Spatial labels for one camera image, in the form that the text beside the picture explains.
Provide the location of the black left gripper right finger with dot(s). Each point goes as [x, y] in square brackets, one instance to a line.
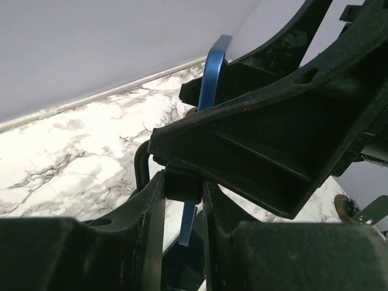
[242, 253]

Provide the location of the black phone stand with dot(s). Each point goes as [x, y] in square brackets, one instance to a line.
[180, 184]

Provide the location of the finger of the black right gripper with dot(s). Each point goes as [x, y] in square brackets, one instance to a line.
[276, 145]
[278, 57]

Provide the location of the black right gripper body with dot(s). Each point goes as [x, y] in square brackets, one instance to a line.
[375, 151]

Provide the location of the black phone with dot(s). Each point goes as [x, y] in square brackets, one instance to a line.
[209, 84]

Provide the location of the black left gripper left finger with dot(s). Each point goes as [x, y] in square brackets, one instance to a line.
[120, 251]

